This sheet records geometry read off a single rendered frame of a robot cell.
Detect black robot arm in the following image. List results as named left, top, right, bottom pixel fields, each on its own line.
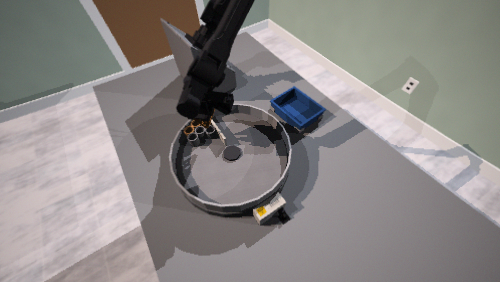
left=176, top=0, right=255, bottom=118

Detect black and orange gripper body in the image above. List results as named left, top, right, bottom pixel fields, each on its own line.
left=194, top=94, right=215, bottom=122

